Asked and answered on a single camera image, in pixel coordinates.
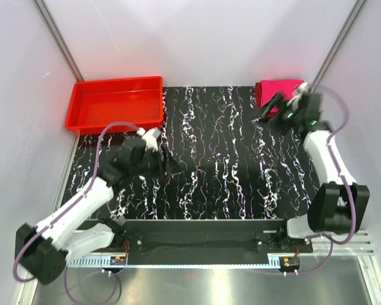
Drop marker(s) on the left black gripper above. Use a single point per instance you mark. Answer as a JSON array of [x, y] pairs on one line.
[[169, 160]]

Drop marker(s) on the red plastic bin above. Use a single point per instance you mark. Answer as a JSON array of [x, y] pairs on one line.
[[96, 104]]

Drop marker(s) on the left aluminium frame post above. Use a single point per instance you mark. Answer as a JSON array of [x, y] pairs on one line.
[[55, 33]]

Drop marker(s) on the white slotted cable duct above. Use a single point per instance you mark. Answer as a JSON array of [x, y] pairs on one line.
[[108, 261]]

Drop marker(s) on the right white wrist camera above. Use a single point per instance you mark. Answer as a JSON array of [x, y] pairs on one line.
[[300, 92]]

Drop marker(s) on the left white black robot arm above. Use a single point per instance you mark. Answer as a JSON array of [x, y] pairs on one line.
[[45, 249]]

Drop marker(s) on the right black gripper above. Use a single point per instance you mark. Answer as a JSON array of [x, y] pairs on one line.
[[275, 101]]

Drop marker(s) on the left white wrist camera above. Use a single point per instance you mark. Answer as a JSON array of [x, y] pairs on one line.
[[150, 138]]

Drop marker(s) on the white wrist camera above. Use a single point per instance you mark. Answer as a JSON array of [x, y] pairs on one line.
[[150, 138], [300, 92]]

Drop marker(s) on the folded dark red t-shirt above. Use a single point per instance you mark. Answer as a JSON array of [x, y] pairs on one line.
[[258, 94]]

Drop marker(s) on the right aluminium frame post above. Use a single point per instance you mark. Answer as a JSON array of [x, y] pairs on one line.
[[339, 41]]

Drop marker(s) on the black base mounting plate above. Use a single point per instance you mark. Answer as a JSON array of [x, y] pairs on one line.
[[235, 240]]

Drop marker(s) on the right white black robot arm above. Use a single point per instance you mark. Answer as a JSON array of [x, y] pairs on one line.
[[337, 210]]

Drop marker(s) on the bright pink t-shirt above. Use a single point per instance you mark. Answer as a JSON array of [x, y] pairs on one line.
[[285, 86]]

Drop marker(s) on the aluminium frame post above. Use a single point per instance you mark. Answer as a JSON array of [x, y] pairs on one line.
[[55, 33], [339, 41]]

